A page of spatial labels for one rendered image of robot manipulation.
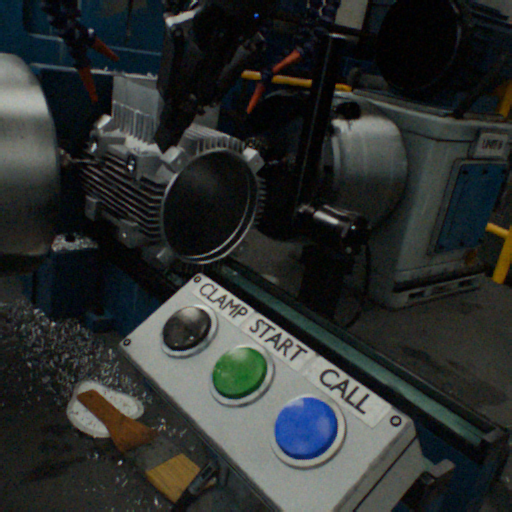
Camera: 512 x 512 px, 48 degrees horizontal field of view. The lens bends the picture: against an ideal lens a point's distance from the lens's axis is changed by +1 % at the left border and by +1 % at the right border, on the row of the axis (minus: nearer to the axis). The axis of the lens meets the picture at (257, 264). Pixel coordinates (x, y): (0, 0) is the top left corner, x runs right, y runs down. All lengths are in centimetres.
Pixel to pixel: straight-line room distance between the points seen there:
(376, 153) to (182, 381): 69
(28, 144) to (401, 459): 46
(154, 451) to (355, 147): 53
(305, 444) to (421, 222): 85
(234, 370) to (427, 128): 80
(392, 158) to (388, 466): 75
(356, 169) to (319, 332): 31
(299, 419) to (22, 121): 44
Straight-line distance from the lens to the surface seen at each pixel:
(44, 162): 62
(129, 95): 83
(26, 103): 63
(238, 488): 35
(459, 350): 106
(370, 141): 95
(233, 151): 75
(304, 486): 27
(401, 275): 110
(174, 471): 64
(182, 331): 33
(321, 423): 27
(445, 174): 110
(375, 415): 28
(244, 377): 30
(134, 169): 73
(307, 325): 71
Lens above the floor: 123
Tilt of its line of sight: 21 degrees down
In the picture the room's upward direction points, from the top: 11 degrees clockwise
